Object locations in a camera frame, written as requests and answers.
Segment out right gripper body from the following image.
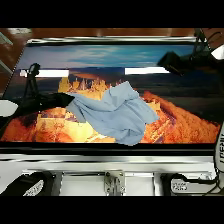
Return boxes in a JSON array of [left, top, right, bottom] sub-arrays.
[[156, 51, 192, 77]]

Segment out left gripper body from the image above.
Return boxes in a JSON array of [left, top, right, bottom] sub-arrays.
[[43, 92, 75, 109]]

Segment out light blue shirt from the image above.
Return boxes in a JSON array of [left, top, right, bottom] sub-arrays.
[[65, 81, 161, 147]]

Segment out silver frame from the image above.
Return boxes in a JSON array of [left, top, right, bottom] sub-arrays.
[[0, 152, 224, 197]]

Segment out black cable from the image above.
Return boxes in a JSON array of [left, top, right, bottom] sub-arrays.
[[170, 172, 222, 196]]

